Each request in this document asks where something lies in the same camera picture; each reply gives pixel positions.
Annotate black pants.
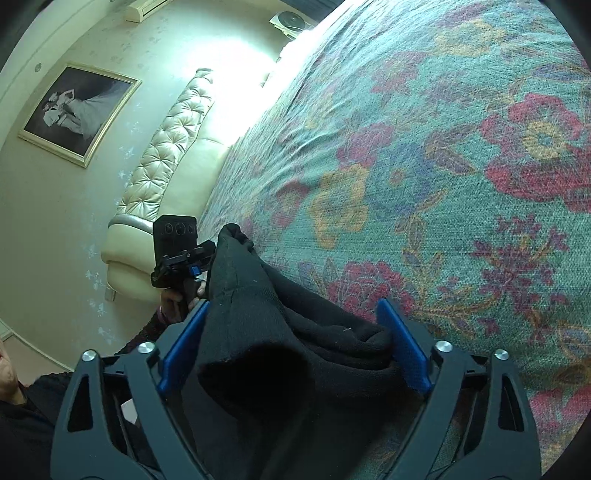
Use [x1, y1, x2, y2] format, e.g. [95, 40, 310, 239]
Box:
[183, 224, 407, 479]

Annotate left forearm dark sleeve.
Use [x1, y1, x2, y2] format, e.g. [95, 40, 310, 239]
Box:
[116, 308, 169, 355]

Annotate person's left hand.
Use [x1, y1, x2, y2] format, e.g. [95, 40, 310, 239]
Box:
[158, 280, 206, 324]

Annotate cream tufted headboard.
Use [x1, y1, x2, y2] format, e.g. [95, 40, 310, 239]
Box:
[101, 68, 232, 303]

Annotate framed black white picture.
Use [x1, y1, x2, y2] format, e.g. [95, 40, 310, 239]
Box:
[18, 62, 141, 168]

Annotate white air conditioner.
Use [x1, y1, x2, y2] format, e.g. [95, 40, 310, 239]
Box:
[124, 0, 170, 24]

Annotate white fan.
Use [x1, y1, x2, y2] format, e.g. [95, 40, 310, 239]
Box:
[270, 11, 315, 40]

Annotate floral bedspread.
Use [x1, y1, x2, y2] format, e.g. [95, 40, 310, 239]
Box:
[199, 1, 590, 471]

